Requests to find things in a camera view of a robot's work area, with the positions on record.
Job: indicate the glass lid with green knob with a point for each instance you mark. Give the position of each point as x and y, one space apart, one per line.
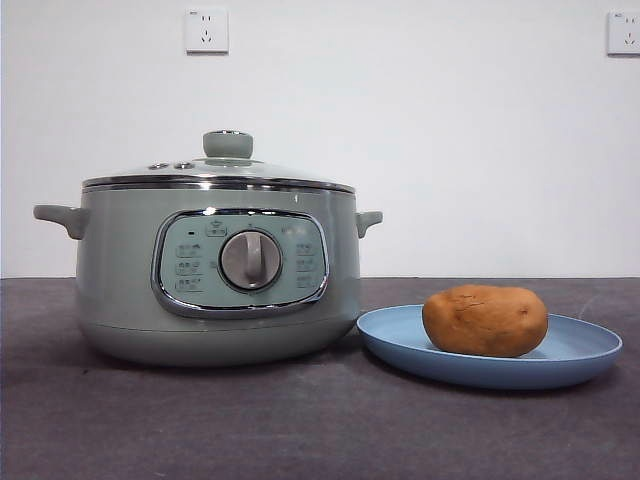
227 146

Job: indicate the brown potato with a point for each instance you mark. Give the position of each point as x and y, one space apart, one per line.
485 320

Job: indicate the blue round plate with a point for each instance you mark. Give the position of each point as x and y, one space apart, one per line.
390 340

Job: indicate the pale green electric steamer pot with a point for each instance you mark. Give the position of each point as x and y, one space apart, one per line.
117 260

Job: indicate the white wall socket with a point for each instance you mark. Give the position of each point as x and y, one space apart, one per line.
625 32
207 31

